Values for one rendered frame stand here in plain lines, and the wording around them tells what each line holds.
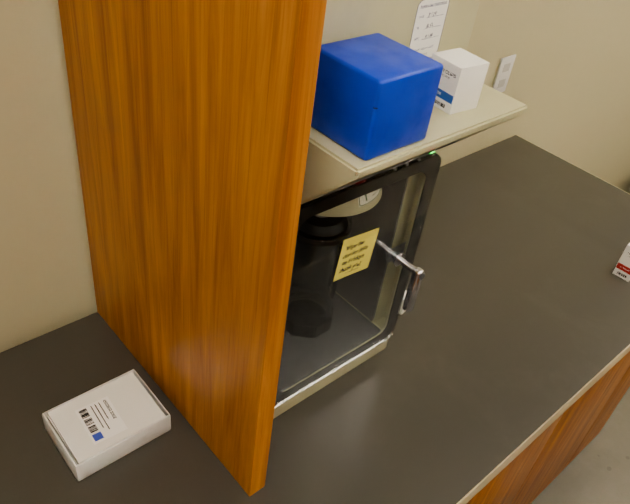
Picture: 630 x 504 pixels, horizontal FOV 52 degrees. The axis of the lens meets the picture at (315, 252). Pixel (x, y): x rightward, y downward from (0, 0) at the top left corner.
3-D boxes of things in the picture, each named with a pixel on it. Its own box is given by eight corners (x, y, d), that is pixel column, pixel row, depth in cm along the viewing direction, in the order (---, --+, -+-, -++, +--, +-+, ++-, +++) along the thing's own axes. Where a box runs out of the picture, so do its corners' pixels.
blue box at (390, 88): (303, 122, 73) (312, 45, 67) (364, 104, 78) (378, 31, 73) (364, 162, 67) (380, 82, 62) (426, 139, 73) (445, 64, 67)
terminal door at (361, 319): (262, 410, 104) (284, 210, 80) (389, 333, 122) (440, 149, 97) (265, 414, 104) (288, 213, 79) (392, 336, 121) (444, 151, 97)
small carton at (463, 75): (421, 98, 82) (432, 52, 78) (448, 91, 84) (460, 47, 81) (449, 115, 79) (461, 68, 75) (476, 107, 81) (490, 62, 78)
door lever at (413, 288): (394, 292, 112) (383, 298, 110) (405, 250, 106) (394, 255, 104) (417, 310, 109) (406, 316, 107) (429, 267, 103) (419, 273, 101)
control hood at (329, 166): (277, 198, 78) (285, 124, 72) (444, 134, 97) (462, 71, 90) (342, 247, 72) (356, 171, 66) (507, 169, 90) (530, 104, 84)
